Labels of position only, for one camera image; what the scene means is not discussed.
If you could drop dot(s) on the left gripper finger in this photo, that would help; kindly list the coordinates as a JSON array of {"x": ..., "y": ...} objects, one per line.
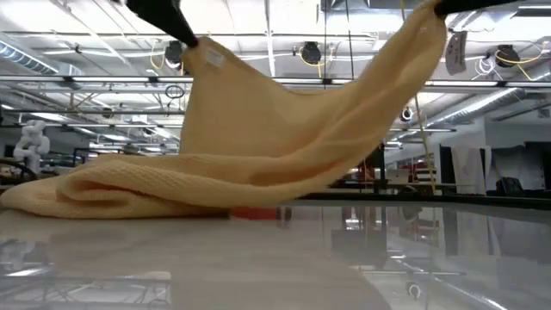
[
  {"x": 176, "y": 21},
  {"x": 150, "y": 13}
]

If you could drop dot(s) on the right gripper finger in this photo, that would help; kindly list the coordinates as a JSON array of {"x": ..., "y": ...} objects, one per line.
[{"x": 456, "y": 6}]

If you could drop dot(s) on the orange waffle-weave towel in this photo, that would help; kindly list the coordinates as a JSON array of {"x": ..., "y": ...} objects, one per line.
[{"x": 258, "y": 129}]

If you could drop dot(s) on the hanging grey tag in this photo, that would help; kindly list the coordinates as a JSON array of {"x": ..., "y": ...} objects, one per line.
[{"x": 456, "y": 51}]

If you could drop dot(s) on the white hanging cloth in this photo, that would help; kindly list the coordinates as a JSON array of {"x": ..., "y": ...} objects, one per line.
[{"x": 467, "y": 170}]

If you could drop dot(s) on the black monitor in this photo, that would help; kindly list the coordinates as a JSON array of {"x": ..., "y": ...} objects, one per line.
[{"x": 381, "y": 163}]

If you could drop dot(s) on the white robot figure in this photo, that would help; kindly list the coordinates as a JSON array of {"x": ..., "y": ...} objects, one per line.
[{"x": 30, "y": 142}]

